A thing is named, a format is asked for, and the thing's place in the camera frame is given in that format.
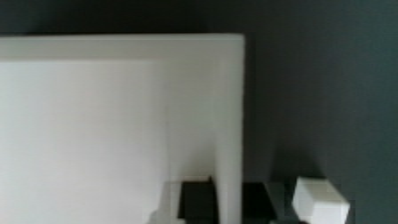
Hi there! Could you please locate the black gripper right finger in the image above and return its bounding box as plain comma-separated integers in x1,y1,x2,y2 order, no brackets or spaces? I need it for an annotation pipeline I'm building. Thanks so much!
240,176,352,224

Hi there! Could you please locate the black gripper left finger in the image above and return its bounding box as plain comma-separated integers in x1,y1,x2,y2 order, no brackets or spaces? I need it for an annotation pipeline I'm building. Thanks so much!
155,180,219,224

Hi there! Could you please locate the white drawer cabinet frame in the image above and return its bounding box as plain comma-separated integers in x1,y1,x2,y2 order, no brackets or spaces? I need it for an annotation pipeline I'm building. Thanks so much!
0,34,245,224

